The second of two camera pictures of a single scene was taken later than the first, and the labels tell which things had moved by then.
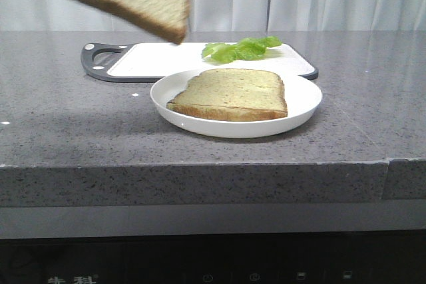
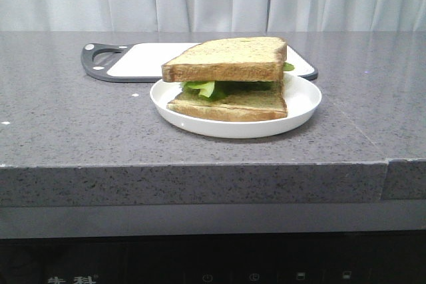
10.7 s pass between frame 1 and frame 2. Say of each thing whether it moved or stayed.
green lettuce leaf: moved
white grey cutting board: stayed
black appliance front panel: stayed
